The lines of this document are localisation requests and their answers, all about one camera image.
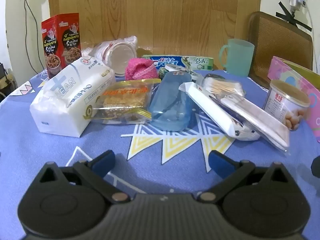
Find toothpaste box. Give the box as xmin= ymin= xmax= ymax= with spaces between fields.
xmin=142 ymin=55 xmax=214 ymax=71

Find pink fuzzy cloth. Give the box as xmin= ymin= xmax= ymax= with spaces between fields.
xmin=124 ymin=57 xmax=158 ymax=81

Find black tape cross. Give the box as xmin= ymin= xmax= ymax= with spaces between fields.
xmin=276 ymin=1 xmax=313 ymax=32

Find blue printed tablecloth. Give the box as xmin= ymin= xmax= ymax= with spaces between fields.
xmin=0 ymin=69 xmax=320 ymax=240

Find bagged disposable plastic cups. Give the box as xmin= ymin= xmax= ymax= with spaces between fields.
xmin=89 ymin=36 xmax=138 ymax=77

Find large white tissue pack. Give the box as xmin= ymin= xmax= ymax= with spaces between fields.
xmin=29 ymin=57 xmax=116 ymax=138

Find pink biscuit tin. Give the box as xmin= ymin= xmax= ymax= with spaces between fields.
xmin=267 ymin=56 xmax=320 ymax=143

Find wooden board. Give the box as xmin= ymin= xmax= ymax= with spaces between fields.
xmin=47 ymin=0 xmax=263 ymax=55

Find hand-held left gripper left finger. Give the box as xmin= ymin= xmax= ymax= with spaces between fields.
xmin=37 ymin=150 xmax=130 ymax=204

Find blue plastic case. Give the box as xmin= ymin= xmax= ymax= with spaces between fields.
xmin=147 ymin=71 xmax=193 ymax=131

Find cotton swab pack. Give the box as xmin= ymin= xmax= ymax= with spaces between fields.
xmin=203 ymin=74 xmax=247 ymax=97

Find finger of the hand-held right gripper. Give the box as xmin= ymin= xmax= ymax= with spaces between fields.
xmin=311 ymin=155 xmax=320 ymax=176

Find clear packet of white sheets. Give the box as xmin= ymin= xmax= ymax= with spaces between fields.
xmin=216 ymin=94 xmax=290 ymax=153

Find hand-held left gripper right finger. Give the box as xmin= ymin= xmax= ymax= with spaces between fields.
xmin=199 ymin=151 xmax=283 ymax=204

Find long white printed packet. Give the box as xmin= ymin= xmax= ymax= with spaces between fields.
xmin=179 ymin=82 xmax=261 ymax=141

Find clear noodle snack packet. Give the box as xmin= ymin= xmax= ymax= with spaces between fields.
xmin=90 ymin=78 xmax=162 ymax=125

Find dark object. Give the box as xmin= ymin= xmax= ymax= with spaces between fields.
xmin=0 ymin=62 xmax=16 ymax=102

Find snack can with paper label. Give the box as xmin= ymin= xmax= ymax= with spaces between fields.
xmin=263 ymin=80 xmax=310 ymax=131

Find green patterned pocket tissue pack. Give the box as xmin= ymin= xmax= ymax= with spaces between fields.
xmin=164 ymin=64 xmax=200 ymax=78

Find black wall cable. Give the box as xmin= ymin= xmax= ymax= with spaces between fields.
xmin=19 ymin=0 xmax=49 ymax=74

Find red snack box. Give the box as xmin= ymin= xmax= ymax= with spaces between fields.
xmin=41 ymin=12 xmax=82 ymax=79

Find green plastic cup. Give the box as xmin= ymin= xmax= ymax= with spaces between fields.
xmin=219 ymin=38 xmax=255 ymax=77

